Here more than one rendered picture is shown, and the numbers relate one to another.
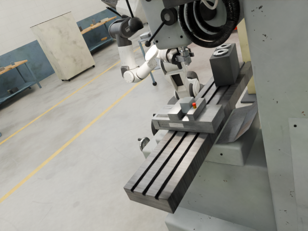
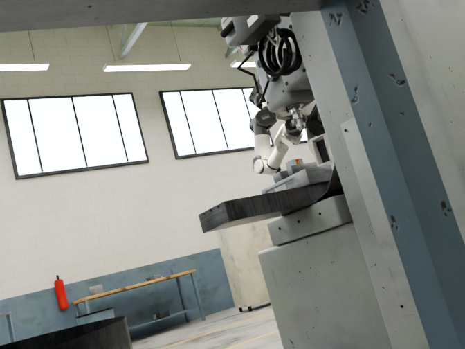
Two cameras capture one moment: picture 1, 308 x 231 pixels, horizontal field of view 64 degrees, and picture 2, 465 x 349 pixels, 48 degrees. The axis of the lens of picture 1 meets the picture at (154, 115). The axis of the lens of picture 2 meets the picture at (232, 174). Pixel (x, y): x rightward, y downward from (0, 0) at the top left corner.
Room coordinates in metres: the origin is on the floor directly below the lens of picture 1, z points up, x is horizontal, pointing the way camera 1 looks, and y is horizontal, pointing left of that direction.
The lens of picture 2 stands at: (-1.24, -0.46, 0.64)
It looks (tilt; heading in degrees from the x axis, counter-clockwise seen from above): 10 degrees up; 14
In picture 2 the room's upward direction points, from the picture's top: 15 degrees counter-clockwise
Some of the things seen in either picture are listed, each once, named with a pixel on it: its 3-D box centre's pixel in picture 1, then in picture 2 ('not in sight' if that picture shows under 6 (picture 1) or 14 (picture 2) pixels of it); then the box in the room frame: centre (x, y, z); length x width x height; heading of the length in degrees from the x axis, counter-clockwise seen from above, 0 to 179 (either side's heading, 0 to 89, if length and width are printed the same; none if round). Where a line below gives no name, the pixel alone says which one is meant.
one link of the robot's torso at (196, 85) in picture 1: (186, 89); not in sight; (2.02, -0.36, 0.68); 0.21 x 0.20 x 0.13; 152
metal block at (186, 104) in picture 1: (188, 105); (295, 167); (1.10, -0.18, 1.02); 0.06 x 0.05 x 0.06; 137
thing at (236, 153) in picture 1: (206, 132); (328, 217); (1.17, -0.25, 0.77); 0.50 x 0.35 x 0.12; 47
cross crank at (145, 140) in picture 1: (148, 145); not in sight; (1.51, 0.11, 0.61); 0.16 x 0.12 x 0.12; 47
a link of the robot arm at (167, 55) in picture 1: (174, 55); (295, 127); (1.25, -0.22, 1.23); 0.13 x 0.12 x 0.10; 112
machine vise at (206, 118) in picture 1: (185, 114); (295, 181); (1.12, -0.16, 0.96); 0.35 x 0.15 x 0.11; 47
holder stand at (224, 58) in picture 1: (225, 63); not in sight; (1.46, -0.54, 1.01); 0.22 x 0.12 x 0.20; 144
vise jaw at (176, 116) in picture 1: (179, 108); (289, 175); (1.13, -0.14, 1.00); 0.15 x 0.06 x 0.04; 137
